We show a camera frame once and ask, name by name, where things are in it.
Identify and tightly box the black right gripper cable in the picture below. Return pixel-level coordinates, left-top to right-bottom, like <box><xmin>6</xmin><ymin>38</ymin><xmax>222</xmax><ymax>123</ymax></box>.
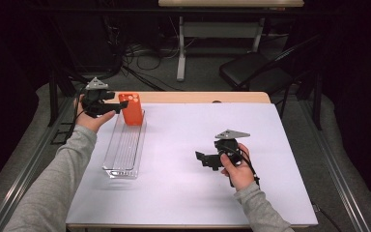
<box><xmin>218</xmin><ymin>144</ymin><xmax>261</xmax><ymax>189</ymax></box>

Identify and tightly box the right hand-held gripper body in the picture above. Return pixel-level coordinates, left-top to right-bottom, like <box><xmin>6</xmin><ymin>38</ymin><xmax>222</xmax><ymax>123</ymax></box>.
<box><xmin>214</xmin><ymin>129</ymin><xmax>251</xmax><ymax>168</ymax></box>

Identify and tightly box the clear plastic packaging box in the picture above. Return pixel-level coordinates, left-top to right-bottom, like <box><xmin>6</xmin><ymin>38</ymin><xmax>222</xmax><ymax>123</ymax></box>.
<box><xmin>101</xmin><ymin>108</ymin><xmax>148</xmax><ymax>181</ymax></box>

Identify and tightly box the black folding chair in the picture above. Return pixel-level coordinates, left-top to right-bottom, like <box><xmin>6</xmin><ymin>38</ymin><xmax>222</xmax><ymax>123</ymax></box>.
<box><xmin>218</xmin><ymin>34</ymin><xmax>324</xmax><ymax>98</ymax></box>

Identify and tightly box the person's left hand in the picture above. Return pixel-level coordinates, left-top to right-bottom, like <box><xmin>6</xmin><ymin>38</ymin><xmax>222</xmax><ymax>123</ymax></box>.
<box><xmin>73</xmin><ymin>95</ymin><xmax>117</xmax><ymax>133</ymax></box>

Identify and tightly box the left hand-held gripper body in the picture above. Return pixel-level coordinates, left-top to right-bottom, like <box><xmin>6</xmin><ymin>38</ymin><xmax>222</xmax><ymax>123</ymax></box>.
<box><xmin>80</xmin><ymin>76</ymin><xmax>117</xmax><ymax>119</ymax></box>

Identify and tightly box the white-framed desk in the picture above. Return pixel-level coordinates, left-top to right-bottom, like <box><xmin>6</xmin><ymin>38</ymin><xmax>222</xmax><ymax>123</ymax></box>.
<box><xmin>157</xmin><ymin>0</ymin><xmax>305</xmax><ymax>82</ymax></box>

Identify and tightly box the orange phone case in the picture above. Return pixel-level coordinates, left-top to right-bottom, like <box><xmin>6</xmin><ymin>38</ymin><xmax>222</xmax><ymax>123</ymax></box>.
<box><xmin>118</xmin><ymin>92</ymin><xmax>144</xmax><ymax>127</ymax></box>

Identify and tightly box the black metal stand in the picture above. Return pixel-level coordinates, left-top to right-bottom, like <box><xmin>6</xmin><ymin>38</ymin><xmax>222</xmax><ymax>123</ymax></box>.
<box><xmin>295</xmin><ymin>71</ymin><xmax>324</xmax><ymax>131</ymax></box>
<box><xmin>46</xmin><ymin>66</ymin><xmax>78</xmax><ymax>128</ymax></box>

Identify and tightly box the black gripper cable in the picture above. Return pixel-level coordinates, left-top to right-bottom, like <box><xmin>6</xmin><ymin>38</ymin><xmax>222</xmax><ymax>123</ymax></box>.
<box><xmin>65</xmin><ymin>84</ymin><xmax>90</xmax><ymax>143</ymax></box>
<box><xmin>218</xmin><ymin>144</ymin><xmax>261</xmax><ymax>189</ymax></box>

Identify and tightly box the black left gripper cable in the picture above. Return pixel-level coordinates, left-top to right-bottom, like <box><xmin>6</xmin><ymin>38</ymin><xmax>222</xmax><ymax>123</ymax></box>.
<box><xmin>65</xmin><ymin>84</ymin><xmax>90</xmax><ymax>143</ymax></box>

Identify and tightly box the wooden table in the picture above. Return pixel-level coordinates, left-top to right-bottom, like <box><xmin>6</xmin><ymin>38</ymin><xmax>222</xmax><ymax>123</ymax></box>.
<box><xmin>98</xmin><ymin>91</ymin><xmax>271</xmax><ymax>104</ymax></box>

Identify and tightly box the tangle of floor cables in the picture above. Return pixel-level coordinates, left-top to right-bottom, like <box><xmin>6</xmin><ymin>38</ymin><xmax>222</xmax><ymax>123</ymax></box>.
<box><xmin>102</xmin><ymin>14</ymin><xmax>183</xmax><ymax>92</ymax></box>

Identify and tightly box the black square floor frame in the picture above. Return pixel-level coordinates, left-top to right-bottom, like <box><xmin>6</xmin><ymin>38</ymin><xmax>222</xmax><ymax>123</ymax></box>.
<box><xmin>50</xmin><ymin>130</ymin><xmax>71</xmax><ymax>146</ymax></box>

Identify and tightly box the aluminium floor rail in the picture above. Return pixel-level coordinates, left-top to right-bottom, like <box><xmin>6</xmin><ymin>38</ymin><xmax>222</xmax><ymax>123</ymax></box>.
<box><xmin>0</xmin><ymin>96</ymin><xmax>75</xmax><ymax>232</ymax></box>
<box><xmin>300</xmin><ymin>100</ymin><xmax>371</xmax><ymax>232</ymax></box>

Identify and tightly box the person's right hand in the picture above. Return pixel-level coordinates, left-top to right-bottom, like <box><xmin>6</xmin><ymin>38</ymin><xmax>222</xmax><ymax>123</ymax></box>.
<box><xmin>219</xmin><ymin>143</ymin><xmax>256</xmax><ymax>191</ymax></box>

